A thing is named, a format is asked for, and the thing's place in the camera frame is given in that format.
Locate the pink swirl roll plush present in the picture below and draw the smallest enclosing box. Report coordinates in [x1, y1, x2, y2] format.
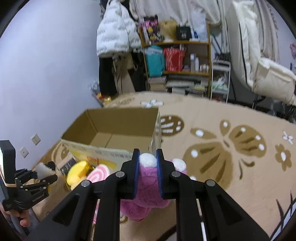
[86, 164, 110, 183]

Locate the pink plush toy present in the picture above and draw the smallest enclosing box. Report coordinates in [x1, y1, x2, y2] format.
[120, 152, 188, 222]

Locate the yellow plush toy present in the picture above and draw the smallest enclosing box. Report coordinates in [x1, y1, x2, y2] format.
[66, 161, 94, 190]

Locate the person's hand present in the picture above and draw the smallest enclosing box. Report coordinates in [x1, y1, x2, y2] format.
[1, 208, 31, 227]

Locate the cardboard box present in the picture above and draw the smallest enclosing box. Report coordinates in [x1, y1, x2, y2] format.
[61, 107, 162, 172]

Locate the bag of toys on floor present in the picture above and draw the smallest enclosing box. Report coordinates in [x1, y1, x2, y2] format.
[89, 80, 112, 108]

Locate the stack of books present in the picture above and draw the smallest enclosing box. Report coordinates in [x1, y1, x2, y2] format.
[148, 75, 209, 97]

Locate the wooden shelf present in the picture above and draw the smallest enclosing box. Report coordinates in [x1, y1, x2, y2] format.
[138, 20, 211, 96]

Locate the white rolling cart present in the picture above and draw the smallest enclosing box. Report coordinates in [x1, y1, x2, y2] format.
[210, 59, 231, 103]

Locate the red gift bag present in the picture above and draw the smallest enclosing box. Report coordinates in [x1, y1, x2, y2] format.
[163, 47, 185, 72]

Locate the teal bag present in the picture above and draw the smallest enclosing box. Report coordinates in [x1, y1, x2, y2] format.
[144, 45, 165, 77]

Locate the black box with 40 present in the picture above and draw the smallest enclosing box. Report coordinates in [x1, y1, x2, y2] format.
[176, 26, 192, 41]

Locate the white puffer jacket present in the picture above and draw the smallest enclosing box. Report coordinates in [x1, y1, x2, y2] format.
[96, 1, 141, 58]

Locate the blonde wig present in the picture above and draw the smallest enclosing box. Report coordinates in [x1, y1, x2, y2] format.
[159, 19, 177, 42]

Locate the anime poster bag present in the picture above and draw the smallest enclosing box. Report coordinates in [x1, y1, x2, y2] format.
[140, 15, 162, 45]

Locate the white folded mattress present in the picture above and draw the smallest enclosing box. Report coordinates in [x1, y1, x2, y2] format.
[224, 1, 295, 105]

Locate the wall socket lower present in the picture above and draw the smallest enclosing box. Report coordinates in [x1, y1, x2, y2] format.
[20, 147, 29, 158]

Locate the wall socket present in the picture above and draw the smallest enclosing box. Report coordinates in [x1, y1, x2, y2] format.
[20, 147, 29, 158]
[31, 134, 41, 145]

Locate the wall socket upper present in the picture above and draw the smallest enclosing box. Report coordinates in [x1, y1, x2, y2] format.
[31, 134, 41, 145]

